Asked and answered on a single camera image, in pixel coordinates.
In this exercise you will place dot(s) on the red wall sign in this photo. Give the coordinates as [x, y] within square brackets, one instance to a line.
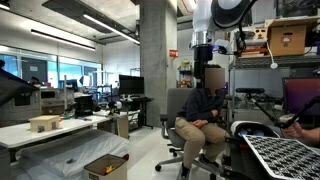
[173, 53]

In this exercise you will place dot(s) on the black tilted panel left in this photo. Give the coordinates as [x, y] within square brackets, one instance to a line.
[11, 85]

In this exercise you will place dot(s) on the beige bin with toys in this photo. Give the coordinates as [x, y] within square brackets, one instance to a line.
[108, 167]

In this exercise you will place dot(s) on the black stereo camera on tripod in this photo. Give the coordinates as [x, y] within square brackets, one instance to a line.
[250, 90]

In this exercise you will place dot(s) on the checkered calibration board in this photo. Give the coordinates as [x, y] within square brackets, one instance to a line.
[285, 159]

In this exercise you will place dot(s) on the metal wire shelf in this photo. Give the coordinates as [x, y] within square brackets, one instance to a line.
[268, 60]

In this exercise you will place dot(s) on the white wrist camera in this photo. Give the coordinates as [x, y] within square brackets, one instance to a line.
[223, 47]

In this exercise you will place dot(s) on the red screen monitor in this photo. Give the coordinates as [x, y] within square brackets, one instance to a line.
[299, 91]

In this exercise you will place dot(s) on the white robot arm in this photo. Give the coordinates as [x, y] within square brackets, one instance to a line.
[208, 17]

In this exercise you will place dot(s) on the black computer monitor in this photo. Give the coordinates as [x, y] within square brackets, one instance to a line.
[131, 84]

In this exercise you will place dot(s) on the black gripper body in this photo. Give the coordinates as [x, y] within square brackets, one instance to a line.
[202, 55]

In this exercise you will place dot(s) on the cardboard box on shelf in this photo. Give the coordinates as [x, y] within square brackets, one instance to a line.
[289, 40]

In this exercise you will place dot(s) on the black printer on table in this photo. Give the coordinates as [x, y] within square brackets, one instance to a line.
[84, 106]

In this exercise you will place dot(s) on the white work table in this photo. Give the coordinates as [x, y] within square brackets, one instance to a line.
[19, 135]

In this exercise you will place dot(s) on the grey office chair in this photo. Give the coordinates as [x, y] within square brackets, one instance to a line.
[176, 97]

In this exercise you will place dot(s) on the operator hand at right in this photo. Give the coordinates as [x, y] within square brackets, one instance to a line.
[295, 130]

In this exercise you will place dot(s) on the beige lab instrument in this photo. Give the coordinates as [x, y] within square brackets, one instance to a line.
[55, 100]

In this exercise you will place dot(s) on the small wooden block box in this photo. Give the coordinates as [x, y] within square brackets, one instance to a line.
[44, 123]

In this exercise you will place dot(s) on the seated person in dark sweater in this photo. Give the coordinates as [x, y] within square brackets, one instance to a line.
[196, 122]

